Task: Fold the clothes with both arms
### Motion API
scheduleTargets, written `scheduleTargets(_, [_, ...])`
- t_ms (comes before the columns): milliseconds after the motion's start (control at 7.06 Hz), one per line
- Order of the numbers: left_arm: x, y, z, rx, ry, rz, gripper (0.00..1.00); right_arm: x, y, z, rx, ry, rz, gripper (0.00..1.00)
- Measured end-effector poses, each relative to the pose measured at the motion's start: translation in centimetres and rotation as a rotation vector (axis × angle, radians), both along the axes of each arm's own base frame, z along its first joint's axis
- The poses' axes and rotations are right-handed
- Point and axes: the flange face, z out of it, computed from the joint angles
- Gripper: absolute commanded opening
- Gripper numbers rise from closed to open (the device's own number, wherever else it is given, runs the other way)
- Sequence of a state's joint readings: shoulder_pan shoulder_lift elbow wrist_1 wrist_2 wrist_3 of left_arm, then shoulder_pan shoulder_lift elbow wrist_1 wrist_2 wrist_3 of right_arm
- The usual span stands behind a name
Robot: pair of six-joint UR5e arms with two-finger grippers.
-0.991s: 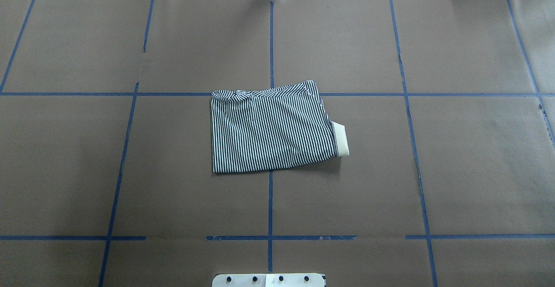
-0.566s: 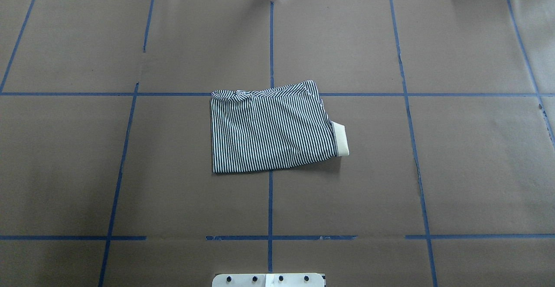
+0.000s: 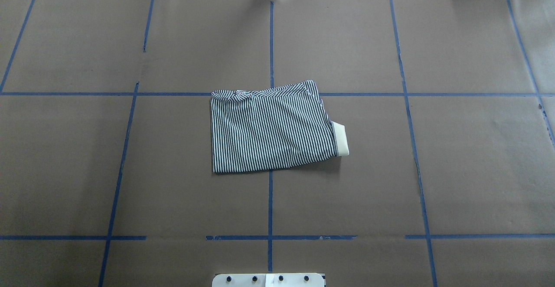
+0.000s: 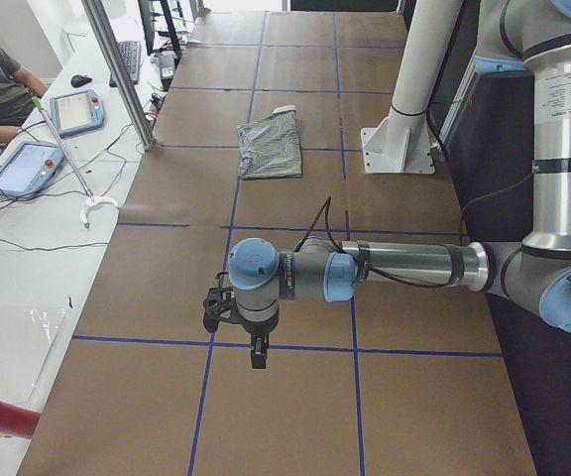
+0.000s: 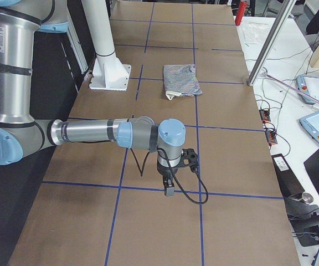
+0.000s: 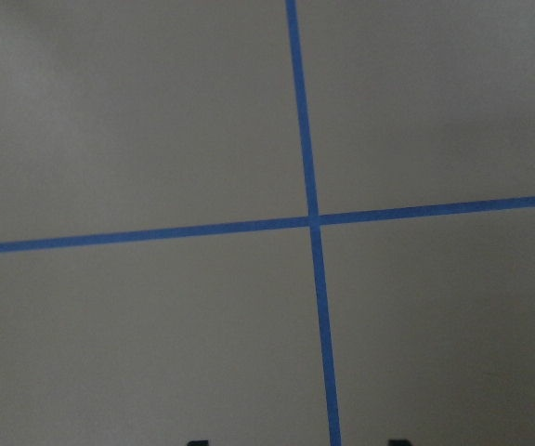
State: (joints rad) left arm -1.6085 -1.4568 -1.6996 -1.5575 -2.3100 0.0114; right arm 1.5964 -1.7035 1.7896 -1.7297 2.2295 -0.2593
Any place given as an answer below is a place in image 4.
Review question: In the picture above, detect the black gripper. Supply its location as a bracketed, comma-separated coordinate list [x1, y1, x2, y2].
[240, 309, 279, 369]

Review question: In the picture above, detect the navy white striped polo shirt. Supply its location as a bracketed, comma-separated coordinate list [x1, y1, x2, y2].
[237, 105, 302, 179]

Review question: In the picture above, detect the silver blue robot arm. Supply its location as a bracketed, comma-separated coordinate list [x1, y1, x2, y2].
[203, 1, 571, 369]

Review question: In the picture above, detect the long metal grabber stick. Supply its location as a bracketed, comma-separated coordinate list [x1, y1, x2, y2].
[32, 96, 118, 229]

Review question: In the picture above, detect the clear plastic bag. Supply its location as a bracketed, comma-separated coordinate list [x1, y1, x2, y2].
[0, 305, 69, 405]

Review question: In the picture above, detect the red cylinder bottle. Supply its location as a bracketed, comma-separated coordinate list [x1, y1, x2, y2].
[0, 401, 41, 439]

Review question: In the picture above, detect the lower teach pendant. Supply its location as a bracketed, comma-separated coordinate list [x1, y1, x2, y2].
[0, 141, 64, 198]

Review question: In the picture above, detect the teach pendant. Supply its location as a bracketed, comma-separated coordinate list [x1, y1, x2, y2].
[50, 89, 105, 138]
[0, 141, 64, 198]

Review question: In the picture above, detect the upper teach pendant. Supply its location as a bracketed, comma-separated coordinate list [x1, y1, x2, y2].
[50, 89, 105, 138]

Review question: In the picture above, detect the black keyboard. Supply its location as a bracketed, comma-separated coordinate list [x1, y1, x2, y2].
[117, 40, 142, 84]

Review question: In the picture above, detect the black computer mouse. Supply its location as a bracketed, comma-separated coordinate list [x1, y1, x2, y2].
[70, 74, 92, 88]

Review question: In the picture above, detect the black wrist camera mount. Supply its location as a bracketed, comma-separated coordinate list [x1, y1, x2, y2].
[202, 287, 242, 334]

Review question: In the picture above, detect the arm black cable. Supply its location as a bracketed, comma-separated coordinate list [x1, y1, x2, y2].
[292, 195, 450, 289]

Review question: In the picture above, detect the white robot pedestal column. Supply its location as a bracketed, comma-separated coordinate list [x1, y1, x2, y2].
[361, 0, 463, 175]

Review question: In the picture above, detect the aluminium frame post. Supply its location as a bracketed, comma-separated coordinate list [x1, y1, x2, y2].
[82, 0, 156, 151]

